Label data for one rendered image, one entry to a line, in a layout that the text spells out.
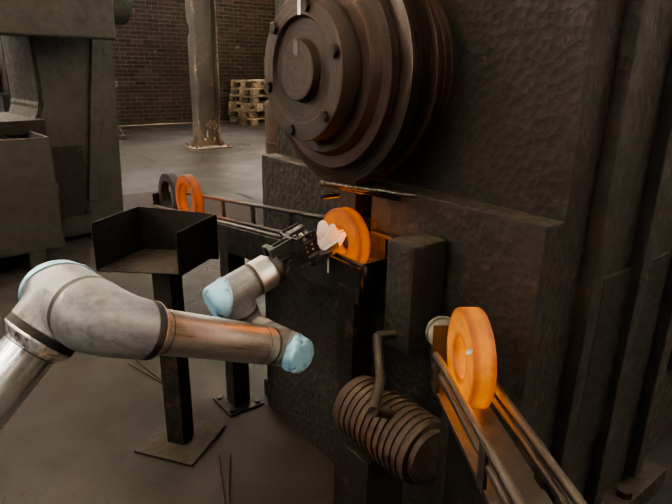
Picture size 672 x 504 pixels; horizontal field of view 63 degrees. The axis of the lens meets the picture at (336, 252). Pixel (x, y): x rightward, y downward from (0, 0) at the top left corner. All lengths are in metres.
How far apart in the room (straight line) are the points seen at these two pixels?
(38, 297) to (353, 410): 0.58
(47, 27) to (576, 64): 3.06
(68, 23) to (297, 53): 2.63
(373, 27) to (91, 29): 2.80
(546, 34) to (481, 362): 0.57
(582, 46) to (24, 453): 1.81
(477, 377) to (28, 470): 1.44
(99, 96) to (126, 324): 3.20
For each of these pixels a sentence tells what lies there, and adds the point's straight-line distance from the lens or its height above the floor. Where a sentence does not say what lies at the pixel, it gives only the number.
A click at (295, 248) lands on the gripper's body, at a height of 0.75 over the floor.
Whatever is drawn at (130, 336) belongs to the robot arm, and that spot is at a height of 0.74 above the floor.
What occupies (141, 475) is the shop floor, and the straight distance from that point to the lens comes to 1.80.
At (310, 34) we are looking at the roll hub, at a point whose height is 1.18.
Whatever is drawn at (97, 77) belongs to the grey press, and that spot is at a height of 1.04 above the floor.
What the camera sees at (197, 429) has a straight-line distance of 1.92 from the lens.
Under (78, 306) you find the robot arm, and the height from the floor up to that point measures 0.79.
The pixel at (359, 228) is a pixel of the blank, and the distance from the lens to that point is 1.24.
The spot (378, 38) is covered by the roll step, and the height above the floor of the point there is 1.17.
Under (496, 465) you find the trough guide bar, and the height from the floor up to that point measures 0.71.
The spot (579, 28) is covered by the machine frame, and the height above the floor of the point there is 1.19.
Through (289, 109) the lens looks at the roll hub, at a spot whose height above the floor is 1.04.
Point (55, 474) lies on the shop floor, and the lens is 1.89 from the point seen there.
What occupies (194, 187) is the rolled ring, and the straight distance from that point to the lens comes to 2.01.
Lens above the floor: 1.12
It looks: 18 degrees down
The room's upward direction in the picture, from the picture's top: 1 degrees clockwise
